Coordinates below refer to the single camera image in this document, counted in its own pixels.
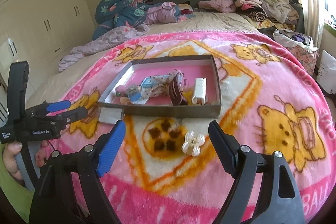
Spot pink knitted garment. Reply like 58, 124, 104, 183
198, 0, 236, 13

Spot earring card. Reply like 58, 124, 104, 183
134, 97, 149, 105

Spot blue clear earring box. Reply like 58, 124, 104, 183
126, 84, 142, 102

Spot spotted fabric bow scrunchie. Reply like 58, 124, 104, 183
140, 70, 184, 98

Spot shallow grey cardboard box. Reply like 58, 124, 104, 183
98, 55, 222, 118

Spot white beaded bracelet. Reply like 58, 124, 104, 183
191, 77, 207, 106

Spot beige bed sheet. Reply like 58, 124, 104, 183
26, 12, 260, 108

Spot floral fabric bag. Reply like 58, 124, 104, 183
273, 29, 318, 76

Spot cream pearl flower hair claw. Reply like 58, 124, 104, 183
182, 131, 206, 157

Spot pink cartoon bear blanket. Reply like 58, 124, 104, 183
52, 31, 335, 223

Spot green sleeve left forearm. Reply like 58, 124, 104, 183
0, 145, 34, 223

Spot lilac crumpled garment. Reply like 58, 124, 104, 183
58, 1, 197, 72

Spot cream wardrobe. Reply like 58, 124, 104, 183
0, 0, 96, 119

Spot dark floral duvet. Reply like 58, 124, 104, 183
92, 0, 150, 40

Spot left hand painted nails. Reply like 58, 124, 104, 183
2, 140, 50, 181

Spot white paper bag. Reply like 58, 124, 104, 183
317, 50, 336, 94

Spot pile of clothes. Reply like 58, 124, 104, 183
234, 0, 305, 33

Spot dark red hair clip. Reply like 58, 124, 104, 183
169, 73, 188, 106

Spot small grey box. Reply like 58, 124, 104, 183
98, 107, 123, 124

